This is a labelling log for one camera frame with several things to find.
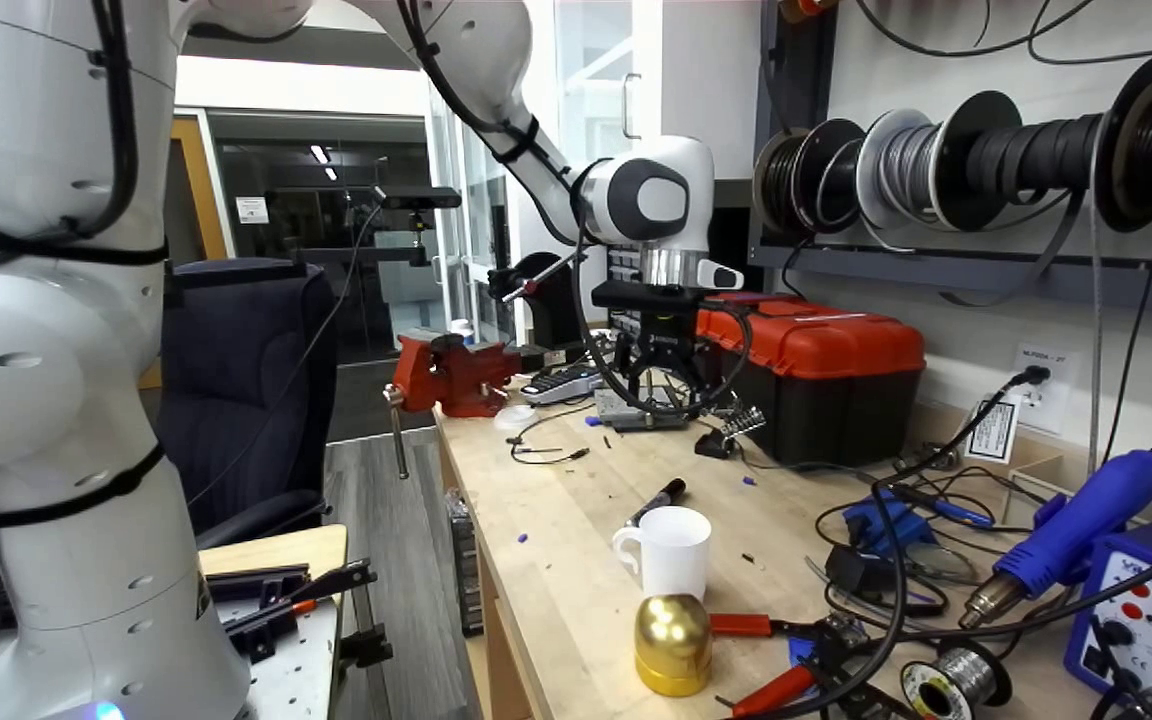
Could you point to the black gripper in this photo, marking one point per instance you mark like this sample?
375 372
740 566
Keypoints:
653 326

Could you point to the black and silver marker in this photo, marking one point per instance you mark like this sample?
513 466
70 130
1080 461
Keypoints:
668 492

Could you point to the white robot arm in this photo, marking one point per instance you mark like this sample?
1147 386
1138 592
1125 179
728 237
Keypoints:
101 603

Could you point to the white ceramic mug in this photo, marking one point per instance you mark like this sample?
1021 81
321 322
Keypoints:
665 550

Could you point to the red and black toolbox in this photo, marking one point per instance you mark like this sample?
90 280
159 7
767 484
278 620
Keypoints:
835 386

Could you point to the red bench vise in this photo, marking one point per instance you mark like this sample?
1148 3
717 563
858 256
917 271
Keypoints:
451 372

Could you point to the gold dome bell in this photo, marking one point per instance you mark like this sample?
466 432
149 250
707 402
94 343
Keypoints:
674 644

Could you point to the dark blue office chair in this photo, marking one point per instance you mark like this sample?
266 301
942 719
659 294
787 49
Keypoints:
250 386

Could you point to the blue hot air gun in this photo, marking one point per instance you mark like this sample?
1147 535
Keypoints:
1063 539

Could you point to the side table with clamps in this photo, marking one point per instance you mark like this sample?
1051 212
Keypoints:
286 603

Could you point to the wire spool rack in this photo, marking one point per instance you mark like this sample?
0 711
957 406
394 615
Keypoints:
906 179

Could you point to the red handled pliers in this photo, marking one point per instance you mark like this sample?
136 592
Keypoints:
780 674

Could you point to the solder wire spool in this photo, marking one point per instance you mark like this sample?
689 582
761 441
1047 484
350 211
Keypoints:
957 686

